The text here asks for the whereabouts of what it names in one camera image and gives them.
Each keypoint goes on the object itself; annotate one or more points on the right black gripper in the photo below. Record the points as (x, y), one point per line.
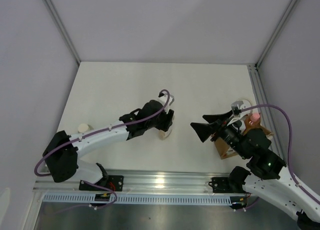
(204, 130)

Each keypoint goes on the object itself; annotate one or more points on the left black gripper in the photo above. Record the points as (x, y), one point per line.
(166, 120)

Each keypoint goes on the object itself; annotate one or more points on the amber bottle white cap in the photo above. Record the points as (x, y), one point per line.
(164, 134)

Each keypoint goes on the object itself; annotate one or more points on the orange bottle pink cap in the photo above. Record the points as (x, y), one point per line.
(253, 121)

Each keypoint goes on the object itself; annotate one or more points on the pale green bottle beige cap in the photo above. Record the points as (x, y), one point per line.
(84, 128)

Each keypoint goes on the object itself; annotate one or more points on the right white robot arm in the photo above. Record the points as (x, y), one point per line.
(266, 174)

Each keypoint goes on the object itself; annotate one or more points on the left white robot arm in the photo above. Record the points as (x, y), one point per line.
(64, 152)

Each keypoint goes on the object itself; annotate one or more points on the brown canvas bag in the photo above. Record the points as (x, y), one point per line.
(226, 149)

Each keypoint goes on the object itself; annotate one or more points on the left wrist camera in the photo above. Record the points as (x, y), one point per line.
(166, 100)

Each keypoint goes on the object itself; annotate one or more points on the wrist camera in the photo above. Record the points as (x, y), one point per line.
(237, 109)
(166, 100)

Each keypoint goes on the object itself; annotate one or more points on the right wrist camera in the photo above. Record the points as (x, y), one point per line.
(237, 109)

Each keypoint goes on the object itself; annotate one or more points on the right aluminium side rail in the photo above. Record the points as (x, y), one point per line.
(267, 119)

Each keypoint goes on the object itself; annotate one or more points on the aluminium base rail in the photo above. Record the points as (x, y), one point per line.
(143, 183)

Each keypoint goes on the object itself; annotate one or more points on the right aluminium frame post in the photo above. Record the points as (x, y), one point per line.
(284, 18)

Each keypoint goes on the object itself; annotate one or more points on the aluminium frame post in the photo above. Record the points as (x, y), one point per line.
(284, 18)
(53, 12)

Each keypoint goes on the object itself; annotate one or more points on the white slotted cable duct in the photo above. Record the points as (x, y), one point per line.
(147, 199)

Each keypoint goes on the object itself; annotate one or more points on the left aluminium frame post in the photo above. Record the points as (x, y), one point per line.
(53, 12)

